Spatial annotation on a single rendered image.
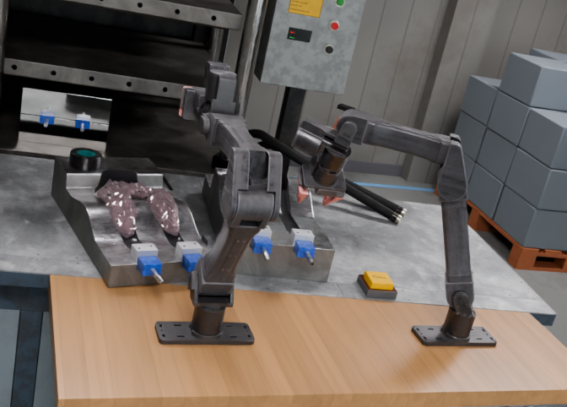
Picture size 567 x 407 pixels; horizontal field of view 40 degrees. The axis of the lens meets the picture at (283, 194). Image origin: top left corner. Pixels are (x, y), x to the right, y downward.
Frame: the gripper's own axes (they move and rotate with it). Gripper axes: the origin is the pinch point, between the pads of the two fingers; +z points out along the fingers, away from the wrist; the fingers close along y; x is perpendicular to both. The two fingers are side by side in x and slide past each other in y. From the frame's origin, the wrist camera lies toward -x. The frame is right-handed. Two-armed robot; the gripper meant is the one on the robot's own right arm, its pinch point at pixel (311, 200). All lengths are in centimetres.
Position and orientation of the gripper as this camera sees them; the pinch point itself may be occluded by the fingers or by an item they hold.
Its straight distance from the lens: 184.9
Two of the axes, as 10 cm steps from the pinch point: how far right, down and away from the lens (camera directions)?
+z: -2.8, 6.0, 7.5
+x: 0.8, 7.9, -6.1
